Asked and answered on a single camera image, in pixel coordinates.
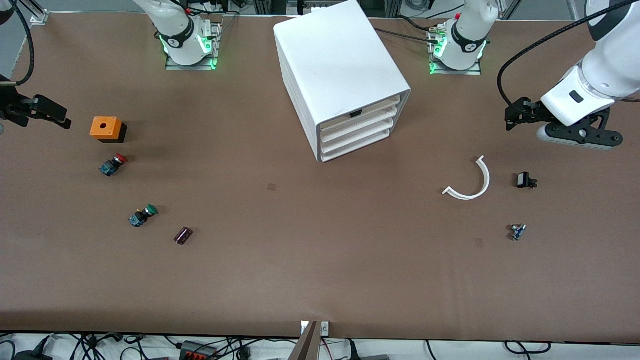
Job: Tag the white curved plastic clip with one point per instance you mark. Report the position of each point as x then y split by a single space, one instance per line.
486 180

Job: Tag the black left camera mount bracket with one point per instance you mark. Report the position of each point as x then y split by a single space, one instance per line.
582 134

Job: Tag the red push button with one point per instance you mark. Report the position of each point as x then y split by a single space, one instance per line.
111 166

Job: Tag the black power plug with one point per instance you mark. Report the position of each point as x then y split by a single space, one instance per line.
32 354

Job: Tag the grey brown upright post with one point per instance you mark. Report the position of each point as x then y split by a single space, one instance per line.
306 345

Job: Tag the dark maroon small component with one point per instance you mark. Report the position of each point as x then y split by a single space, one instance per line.
183 235

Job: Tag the small metal blue component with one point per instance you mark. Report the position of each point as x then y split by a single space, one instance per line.
517 232

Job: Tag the white cabinet drawer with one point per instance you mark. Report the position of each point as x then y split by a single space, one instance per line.
355 126
355 135
355 145
370 113

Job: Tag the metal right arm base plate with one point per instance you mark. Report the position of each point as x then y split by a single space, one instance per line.
190 67

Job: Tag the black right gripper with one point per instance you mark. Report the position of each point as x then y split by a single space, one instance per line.
11 106

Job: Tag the orange button box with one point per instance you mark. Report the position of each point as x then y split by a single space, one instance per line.
102 127

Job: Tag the small white bracket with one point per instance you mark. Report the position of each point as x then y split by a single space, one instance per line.
304 327
325 328

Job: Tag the green push button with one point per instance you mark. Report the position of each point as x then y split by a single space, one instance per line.
140 217

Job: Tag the white drawer cabinet shell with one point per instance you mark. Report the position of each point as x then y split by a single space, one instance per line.
335 60

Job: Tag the black square white-faced switch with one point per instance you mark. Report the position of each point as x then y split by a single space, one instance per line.
523 180

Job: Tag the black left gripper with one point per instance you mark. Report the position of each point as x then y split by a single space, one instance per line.
533 111

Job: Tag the yellow push button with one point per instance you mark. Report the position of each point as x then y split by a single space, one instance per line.
355 114

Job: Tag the aluminium frame corner post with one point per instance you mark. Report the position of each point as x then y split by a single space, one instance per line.
40 17

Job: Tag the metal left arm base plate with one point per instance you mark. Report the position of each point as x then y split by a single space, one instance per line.
455 72

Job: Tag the black red power strip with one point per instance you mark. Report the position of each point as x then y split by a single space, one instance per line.
197 351

